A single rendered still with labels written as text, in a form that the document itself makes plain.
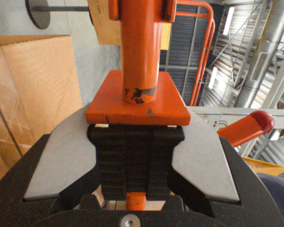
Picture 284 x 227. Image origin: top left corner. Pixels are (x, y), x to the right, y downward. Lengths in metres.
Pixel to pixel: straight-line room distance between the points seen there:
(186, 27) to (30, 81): 10.90
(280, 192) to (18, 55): 0.43
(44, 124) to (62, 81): 0.09
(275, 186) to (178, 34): 10.73
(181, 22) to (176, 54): 1.95
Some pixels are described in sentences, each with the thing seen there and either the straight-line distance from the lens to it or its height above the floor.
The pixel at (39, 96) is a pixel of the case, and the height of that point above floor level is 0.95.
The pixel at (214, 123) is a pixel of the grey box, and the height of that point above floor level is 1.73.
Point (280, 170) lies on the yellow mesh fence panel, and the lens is 1.23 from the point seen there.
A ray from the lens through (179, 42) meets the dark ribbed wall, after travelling 10.96.
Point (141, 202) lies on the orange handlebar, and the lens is 0.18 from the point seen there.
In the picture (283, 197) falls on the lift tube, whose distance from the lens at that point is 0.36.
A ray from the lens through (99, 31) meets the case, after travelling 1.83.
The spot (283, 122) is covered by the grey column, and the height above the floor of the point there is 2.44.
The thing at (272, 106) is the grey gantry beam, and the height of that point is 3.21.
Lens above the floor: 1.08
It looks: 2 degrees up
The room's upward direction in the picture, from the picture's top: 92 degrees clockwise
